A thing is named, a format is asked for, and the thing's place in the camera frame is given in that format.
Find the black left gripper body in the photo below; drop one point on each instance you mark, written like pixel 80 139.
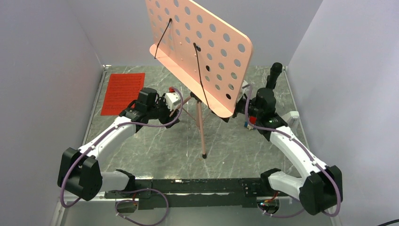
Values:
pixel 162 112

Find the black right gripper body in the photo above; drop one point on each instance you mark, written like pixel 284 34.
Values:
pixel 240 108

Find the red sheet music page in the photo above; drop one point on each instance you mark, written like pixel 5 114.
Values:
pixel 122 89

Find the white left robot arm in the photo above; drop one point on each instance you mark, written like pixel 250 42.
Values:
pixel 80 172

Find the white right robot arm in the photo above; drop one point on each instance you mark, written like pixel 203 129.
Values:
pixel 319 189

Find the red blue toy block car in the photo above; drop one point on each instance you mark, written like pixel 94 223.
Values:
pixel 251 121

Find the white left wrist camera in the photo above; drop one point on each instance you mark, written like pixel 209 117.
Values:
pixel 173 99

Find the black recorder on round base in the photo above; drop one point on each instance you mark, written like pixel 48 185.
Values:
pixel 275 71

